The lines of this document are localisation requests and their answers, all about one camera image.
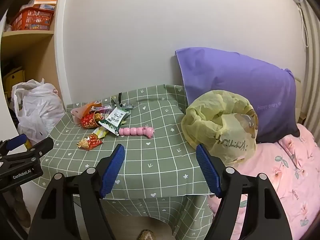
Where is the red yellow snack wrapper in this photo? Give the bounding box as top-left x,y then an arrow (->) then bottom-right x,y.
77,134 -> 103,151

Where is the orange snack bag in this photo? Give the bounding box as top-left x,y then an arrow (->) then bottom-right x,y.
71,101 -> 102,125

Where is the green white milk carton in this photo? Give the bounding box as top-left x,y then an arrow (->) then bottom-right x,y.
99,106 -> 130,136

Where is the red gold paper cup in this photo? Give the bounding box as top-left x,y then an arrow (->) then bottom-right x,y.
81,111 -> 104,129

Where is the colourful pink snack bag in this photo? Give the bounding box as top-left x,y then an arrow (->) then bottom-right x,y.
91,105 -> 113,115

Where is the yellow-lined trash bin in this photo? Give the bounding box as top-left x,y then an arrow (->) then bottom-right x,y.
181,90 -> 258,166

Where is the white plastic bag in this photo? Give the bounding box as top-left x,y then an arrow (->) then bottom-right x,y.
10,79 -> 65,145

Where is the green checkered tablecloth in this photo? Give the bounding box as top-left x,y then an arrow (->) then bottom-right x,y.
35,85 -> 213,239

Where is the pink caterpillar toy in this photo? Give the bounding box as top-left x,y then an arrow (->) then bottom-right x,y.
119,126 -> 154,139

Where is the yellow cardboard box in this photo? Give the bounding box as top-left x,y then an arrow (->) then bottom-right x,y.
2,67 -> 25,98

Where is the pink floral bed sheet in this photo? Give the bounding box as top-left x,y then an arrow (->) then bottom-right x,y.
207,123 -> 320,240

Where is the wooden shelf unit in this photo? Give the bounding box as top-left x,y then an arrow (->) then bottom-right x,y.
1,0 -> 60,99

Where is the purple pillow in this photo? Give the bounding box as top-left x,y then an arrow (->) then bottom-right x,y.
175,47 -> 300,142

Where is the red plastic basket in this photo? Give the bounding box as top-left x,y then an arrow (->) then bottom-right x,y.
10,7 -> 54,31

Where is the black ribbon strap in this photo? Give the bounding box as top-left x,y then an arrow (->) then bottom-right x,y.
111,92 -> 135,111

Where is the white hanging cord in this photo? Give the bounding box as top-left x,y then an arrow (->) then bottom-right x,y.
297,2 -> 309,48

